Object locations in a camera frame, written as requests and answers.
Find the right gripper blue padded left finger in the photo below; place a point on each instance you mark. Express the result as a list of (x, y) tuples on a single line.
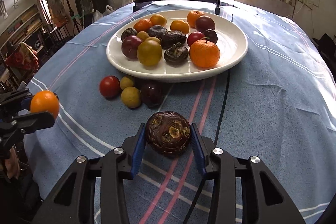
[(137, 150)]

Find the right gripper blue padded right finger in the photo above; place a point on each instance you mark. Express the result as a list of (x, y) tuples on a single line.
[(200, 152)]

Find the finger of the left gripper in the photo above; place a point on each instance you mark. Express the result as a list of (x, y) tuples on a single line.
[(29, 123), (26, 101)]

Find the large dark water chestnut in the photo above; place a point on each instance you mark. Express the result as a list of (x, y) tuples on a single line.
[(168, 133)]

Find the large yellow green orange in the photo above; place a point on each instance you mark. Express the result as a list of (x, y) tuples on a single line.
[(149, 53)]

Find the yellow small fruit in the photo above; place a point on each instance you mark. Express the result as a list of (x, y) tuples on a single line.
[(131, 97)]

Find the dark plum in pile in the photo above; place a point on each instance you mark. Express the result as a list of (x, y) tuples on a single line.
[(151, 94)]

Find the red cherry tomato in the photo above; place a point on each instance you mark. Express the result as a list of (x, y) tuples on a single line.
[(110, 87)]

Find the bookshelf with books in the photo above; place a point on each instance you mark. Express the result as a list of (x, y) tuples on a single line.
[(21, 27)]

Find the dark chestnut in pile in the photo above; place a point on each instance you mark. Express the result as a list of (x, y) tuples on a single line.
[(177, 54)]

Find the mandarin orange on plate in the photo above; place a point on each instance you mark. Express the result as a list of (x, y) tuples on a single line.
[(204, 54)]

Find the dark red plum on plate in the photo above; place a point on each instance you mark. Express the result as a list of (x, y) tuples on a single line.
[(130, 45)]

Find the white oval plate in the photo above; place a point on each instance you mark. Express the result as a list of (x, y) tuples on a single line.
[(166, 48)]

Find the small dark chestnut on plate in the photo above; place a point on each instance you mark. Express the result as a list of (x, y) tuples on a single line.
[(156, 31)]

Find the orange kumquat in pile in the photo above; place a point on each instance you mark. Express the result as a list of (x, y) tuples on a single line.
[(180, 25)]

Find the dark red plum far plate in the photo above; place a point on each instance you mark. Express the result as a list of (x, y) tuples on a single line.
[(204, 23)]

